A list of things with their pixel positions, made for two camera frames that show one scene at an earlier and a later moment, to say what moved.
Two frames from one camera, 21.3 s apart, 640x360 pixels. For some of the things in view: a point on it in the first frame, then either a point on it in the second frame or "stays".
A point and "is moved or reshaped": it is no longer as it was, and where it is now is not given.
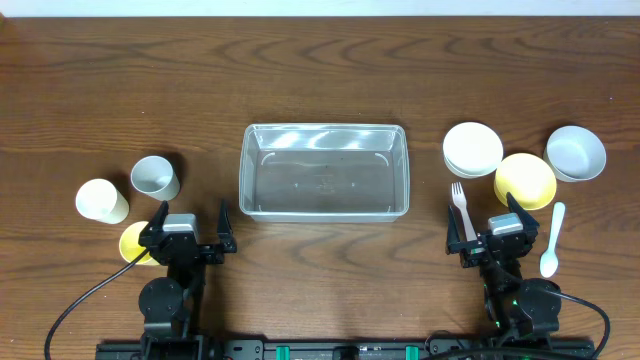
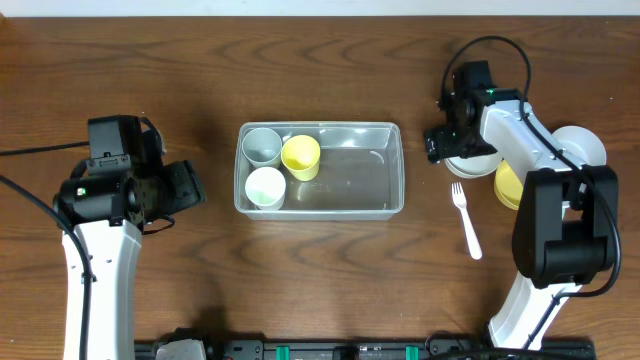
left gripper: [187, 248] → [189, 181]
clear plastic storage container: [324, 173] stays
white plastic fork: [460, 200] stays
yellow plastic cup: [130, 246] is moved or reshaped
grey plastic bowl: [574, 153] stays
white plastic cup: [98, 199] is moved or reshaped
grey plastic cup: [155, 177] is moved or reshaped
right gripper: [493, 245] → [433, 145]
